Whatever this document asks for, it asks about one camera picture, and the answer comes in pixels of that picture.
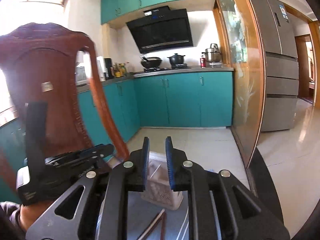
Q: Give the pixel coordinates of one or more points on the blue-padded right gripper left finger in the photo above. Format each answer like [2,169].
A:
[131,175]

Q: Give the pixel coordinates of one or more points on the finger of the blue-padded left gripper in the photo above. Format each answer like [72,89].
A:
[100,150]

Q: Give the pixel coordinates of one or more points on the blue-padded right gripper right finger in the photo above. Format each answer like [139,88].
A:
[175,169]

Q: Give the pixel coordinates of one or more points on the dark brown chopstick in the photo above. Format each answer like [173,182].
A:
[152,226]

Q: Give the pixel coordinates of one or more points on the teal lower kitchen cabinets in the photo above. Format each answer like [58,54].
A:
[200,99]

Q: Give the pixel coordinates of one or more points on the person's left hand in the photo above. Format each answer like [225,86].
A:
[29,214]

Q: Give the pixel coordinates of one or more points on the white plastic utensil basket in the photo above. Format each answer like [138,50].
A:
[158,190]

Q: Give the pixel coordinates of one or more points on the blue-grey striped towel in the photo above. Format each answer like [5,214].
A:
[139,215]

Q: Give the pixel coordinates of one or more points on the dark red chopstick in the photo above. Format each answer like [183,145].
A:
[163,225]

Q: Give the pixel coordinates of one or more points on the black wok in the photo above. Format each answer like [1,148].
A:
[150,62]

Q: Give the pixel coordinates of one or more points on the carved wooden chair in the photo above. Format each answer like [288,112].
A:
[39,61]

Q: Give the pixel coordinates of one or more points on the red thermos bottle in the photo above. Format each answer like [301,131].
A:
[203,61]

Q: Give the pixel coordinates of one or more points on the black clay pot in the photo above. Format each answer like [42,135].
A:
[176,59]

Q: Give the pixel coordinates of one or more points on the black range hood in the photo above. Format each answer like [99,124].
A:
[165,29]

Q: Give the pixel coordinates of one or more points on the silver refrigerator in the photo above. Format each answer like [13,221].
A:
[282,73]

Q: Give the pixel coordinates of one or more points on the wood framed glass sliding door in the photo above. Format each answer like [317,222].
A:
[242,48]

